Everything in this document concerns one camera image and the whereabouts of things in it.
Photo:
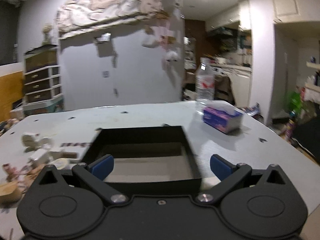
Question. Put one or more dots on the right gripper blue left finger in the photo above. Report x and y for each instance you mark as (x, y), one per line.
(91, 177)

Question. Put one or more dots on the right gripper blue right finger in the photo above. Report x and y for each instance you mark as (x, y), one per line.
(231, 178)

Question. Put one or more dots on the black cardboard box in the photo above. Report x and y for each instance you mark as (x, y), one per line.
(145, 154)

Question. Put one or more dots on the round white tape measure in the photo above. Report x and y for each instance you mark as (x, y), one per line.
(61, 163)

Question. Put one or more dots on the white wall charger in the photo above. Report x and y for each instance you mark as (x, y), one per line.
(39, 157)

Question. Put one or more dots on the oval wooden block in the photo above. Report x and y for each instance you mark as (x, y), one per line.
(10, 192)

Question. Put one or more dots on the white suction hook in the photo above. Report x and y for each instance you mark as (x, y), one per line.
(46, 143)

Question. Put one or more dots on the purple tissue pack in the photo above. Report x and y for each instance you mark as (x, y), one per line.
(222, 116)

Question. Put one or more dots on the clear water bottle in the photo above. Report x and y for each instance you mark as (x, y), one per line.
(204, 86)

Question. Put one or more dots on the white drawer cabinet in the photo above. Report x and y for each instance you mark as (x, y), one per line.
(42, 84)

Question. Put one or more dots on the glass terrarium tank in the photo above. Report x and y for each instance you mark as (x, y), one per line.
(45, 55)

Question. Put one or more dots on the white plush toy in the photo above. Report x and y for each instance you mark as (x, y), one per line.
(170, 56)

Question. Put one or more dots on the floral wall shelf cloth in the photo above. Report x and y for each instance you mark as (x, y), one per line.
(77, 17)

